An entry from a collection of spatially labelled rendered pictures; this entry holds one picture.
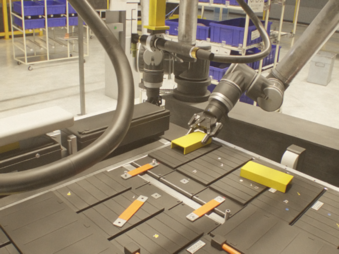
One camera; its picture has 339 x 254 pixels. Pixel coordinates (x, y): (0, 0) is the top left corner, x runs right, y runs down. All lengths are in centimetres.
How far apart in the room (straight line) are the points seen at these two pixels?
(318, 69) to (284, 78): 554
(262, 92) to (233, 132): 64
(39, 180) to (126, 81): 23
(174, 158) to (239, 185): 26
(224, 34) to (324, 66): 382
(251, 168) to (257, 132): 80
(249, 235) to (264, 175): 29
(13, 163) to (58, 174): 61
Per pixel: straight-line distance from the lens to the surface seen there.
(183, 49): 135
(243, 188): 112
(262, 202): 107
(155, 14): 146
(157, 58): 183
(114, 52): 63
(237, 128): 201
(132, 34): 162
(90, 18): 65
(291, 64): 158
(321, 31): 156
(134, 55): 164
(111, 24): 370
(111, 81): 501
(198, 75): 214
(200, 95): 217
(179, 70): 215
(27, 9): 677
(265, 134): 195
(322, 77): 713
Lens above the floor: 159
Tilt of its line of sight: 23 degrees down
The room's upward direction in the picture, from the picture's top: 3 degrees clockwise
